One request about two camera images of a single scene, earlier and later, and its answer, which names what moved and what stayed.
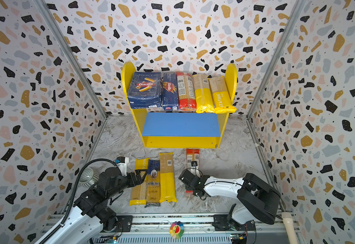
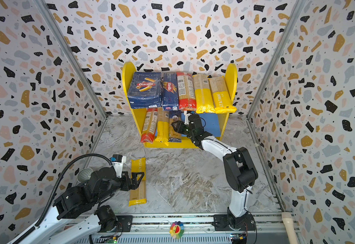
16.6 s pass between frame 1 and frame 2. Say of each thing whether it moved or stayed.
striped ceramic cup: stayed
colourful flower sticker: stayed
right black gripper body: moved
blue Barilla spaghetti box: stayed
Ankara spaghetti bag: moved
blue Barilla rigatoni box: stayed
